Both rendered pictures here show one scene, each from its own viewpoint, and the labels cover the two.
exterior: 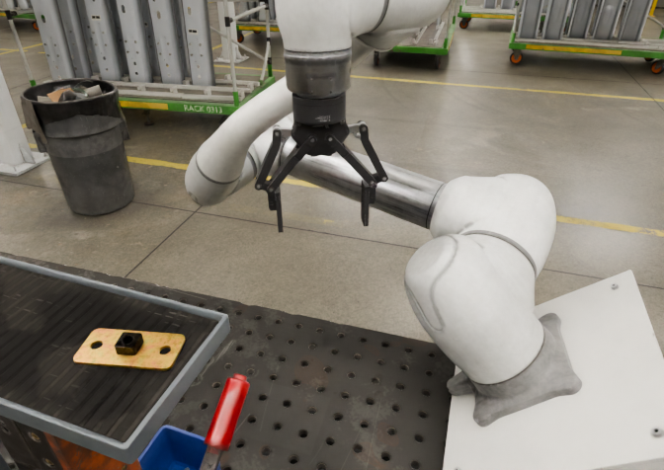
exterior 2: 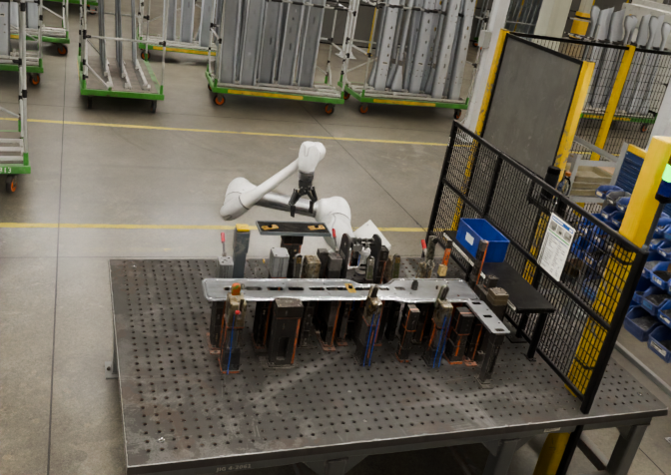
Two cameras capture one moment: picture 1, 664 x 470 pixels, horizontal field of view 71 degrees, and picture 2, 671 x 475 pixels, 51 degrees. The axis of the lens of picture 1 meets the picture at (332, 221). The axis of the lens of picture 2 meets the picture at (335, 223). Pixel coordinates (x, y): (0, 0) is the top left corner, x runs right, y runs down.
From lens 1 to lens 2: 340 cm
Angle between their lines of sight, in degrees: 36
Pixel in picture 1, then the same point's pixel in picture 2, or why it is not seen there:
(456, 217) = (326, 211)
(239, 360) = (263, 271)
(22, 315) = (293, 227)
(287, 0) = (307, 162)
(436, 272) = (332, 223)
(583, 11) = (268, 61)
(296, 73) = (306, 176)
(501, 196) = (335, 203)
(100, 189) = not seen: outside the picture
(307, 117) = (306, 186)
